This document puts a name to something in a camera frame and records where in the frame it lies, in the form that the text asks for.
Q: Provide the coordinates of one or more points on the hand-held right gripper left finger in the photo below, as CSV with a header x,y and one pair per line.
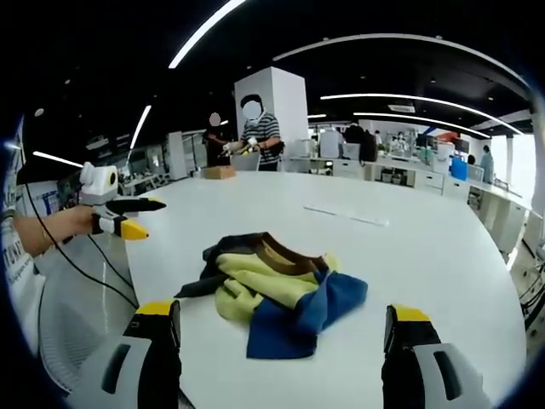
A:
x,y
147,353

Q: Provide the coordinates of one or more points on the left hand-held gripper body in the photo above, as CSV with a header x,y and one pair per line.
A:
x,y
99,184

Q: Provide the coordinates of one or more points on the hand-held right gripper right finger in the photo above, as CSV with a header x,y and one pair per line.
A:
x,y
419,358

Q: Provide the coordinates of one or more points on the yellow blue brown garment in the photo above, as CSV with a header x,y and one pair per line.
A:
x,y
272,285

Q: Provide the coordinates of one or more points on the white mesh chair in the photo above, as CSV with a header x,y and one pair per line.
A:
x,y
76,332

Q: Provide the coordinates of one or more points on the cardboard box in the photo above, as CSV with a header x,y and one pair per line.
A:
x,y
219,172

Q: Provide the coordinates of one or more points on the person's printed shirt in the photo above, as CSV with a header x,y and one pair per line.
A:
x,y
19,238

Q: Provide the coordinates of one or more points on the grey bin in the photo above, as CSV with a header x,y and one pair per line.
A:
x,y
245,162

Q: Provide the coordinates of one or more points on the white square pillar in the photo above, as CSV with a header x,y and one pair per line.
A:
x,y
272,111

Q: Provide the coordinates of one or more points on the blue container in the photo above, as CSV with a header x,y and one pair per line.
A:
x,y
459,168

